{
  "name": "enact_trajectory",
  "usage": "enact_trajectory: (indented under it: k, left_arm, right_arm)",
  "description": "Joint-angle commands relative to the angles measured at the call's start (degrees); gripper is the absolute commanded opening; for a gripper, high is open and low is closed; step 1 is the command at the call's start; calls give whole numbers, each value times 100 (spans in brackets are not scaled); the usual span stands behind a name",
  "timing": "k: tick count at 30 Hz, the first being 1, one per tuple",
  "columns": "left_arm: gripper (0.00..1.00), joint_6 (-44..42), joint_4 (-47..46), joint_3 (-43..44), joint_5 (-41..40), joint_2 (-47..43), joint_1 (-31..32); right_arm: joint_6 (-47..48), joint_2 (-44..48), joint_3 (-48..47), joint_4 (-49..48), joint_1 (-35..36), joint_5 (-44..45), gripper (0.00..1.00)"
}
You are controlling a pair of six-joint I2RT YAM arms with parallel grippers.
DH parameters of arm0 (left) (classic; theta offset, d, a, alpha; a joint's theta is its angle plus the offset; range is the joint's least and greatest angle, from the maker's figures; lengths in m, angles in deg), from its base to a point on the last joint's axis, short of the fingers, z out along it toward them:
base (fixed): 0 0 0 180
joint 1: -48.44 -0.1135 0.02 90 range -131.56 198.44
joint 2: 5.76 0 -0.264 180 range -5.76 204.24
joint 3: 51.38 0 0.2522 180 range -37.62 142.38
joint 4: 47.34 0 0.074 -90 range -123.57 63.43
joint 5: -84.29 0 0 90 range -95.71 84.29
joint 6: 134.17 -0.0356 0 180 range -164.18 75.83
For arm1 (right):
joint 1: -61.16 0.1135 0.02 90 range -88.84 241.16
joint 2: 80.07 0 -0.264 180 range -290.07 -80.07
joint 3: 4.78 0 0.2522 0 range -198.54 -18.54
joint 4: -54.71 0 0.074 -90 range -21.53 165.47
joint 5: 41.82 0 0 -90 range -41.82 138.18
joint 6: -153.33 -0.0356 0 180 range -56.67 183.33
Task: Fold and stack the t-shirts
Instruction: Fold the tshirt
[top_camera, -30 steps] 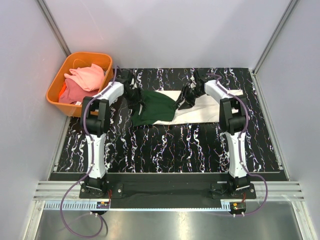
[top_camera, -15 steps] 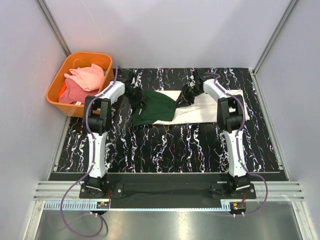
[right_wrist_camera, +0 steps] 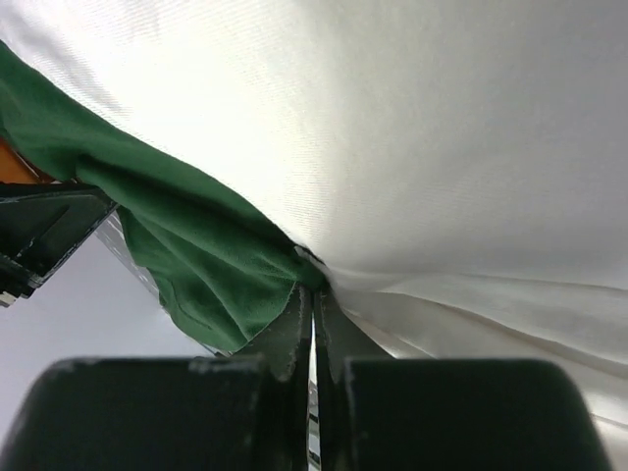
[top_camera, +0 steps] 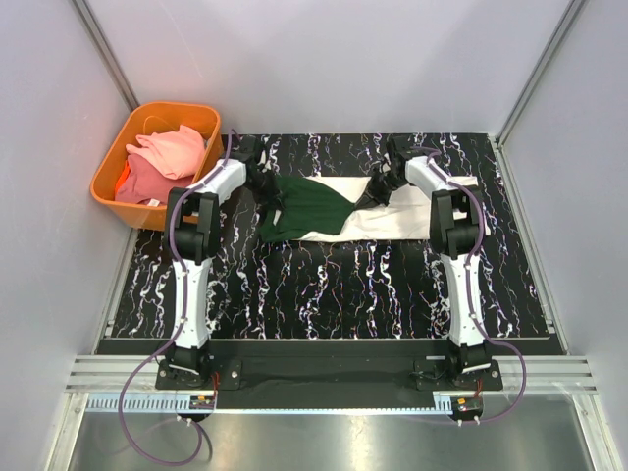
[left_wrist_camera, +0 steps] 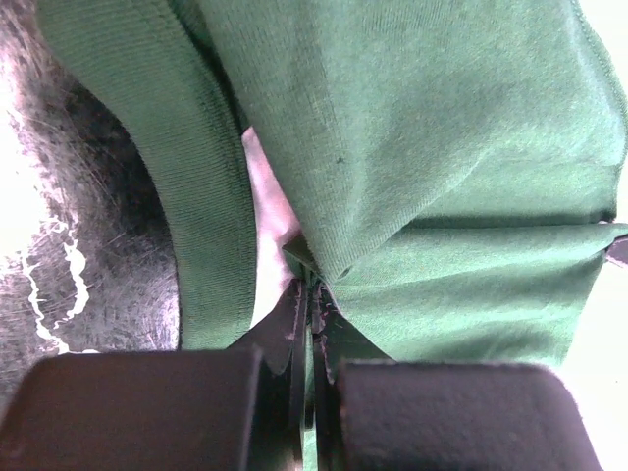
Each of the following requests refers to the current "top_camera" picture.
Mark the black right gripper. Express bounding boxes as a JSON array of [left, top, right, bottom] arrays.
[[353, 168, 407, 212]]

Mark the white green raglan t-shirt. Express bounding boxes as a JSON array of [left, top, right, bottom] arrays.
[[257, 175, 492, 244]]

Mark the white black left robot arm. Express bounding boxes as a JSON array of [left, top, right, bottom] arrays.
[[160, 132, 283, 389]]

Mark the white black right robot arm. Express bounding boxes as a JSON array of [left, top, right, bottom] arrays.
[[354, 135, 491, 390]]

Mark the light pink folded shirt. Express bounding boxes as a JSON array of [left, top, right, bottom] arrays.
[[126, 125, 205, 180]]

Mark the black marble pattern mat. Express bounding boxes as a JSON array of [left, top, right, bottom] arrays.
[[97, 132, 562, 355]]

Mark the dark pink folded shirt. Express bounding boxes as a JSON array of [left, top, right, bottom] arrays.
[[114, 154, 193, 204]]

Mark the orange plastic laundry basket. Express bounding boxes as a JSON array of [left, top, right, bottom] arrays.
[[90, 101, 224, 232]]

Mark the orange garment in basket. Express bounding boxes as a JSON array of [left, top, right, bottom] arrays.
[[114, 161, 131, 194]]

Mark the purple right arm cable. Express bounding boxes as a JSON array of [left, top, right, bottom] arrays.
[[411, 144, 529, 426]]

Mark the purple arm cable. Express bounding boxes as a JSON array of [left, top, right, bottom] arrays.
[[119, 128, 244, 465], [411, 144, 529, 426]]

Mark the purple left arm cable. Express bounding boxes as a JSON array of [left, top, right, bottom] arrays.
[[119, 128, 244, 465]]

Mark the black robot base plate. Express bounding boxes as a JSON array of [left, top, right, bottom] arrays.
[[156, 340, 503, 412]]

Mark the aluminium rail frame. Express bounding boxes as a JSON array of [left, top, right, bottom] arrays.
[[43, 0, 628, 471]]

